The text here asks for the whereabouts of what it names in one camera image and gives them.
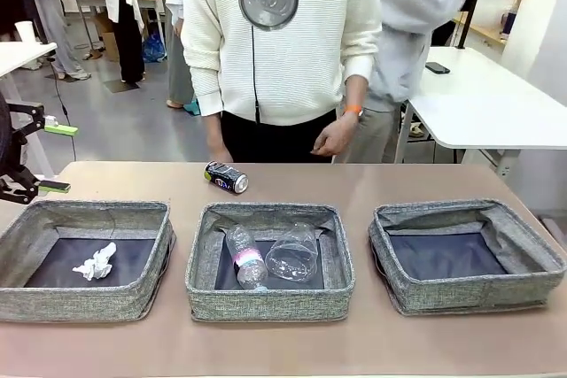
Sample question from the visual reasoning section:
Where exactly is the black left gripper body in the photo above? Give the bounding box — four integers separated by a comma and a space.
0, 93, 23, 178

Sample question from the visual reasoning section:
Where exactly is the white tissue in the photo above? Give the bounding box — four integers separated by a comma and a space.
72, 242, 118, 282

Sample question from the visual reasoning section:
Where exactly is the clear bottle pink label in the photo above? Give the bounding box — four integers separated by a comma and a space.
224, 225, 269, 293

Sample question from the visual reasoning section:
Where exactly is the clear plastic cup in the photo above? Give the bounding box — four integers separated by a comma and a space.
264, 221, 321, 284

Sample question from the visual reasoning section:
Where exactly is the person's left forearm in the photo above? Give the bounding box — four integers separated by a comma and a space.
343, 74, 371, 117

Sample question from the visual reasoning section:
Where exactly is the person's right hand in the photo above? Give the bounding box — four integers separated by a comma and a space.
205, 127, 235, 164

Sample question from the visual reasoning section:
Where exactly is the person's left hand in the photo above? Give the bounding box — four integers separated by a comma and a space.
309, 112, 358, 158

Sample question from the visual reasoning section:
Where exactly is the small white table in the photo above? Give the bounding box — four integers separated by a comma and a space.
0, 41, 58, 175

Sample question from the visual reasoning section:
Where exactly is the cardboard box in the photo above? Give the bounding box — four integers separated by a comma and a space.
93, 10, 121, 63

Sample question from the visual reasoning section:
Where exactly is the white paper cup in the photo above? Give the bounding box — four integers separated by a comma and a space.
14, 20, 36, 44

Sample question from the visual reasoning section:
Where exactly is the person in white sweater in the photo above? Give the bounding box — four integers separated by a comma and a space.
181, 0, 384, 165

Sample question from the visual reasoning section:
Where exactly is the bystander in black trousers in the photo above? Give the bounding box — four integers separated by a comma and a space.
90, 0, 147, 85

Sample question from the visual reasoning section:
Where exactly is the bystander in grey trousers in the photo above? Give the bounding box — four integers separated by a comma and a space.
12, 0, 92, 81

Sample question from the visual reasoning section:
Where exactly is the grey fabric basket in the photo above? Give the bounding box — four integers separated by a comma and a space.
367, 198, 567, 317
0, 199, 176, 324
184, 202, 356, 322

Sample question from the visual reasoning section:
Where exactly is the blue plastic bag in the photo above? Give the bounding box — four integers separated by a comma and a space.
141, 32, 167, 64

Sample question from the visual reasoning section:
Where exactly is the bystander in beige skirt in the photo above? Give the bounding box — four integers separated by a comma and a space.
165, 0, 198, 110

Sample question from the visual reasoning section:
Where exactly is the person in grey hoodie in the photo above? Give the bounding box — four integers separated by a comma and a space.
336, 0, 470, 165

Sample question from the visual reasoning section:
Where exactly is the black soda can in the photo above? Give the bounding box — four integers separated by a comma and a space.
203, 160, 250, 195

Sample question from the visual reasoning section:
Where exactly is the black light stand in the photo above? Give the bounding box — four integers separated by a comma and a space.
457, 0, 493, 50

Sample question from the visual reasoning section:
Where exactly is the white storage box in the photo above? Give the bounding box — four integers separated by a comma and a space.
469, 0, 519, 32

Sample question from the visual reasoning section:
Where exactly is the large white table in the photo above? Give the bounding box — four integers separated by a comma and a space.
395, 45, 567, 178

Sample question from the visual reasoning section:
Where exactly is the thin black hanging cable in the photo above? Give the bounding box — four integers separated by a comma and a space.
250, 26, 261, 126

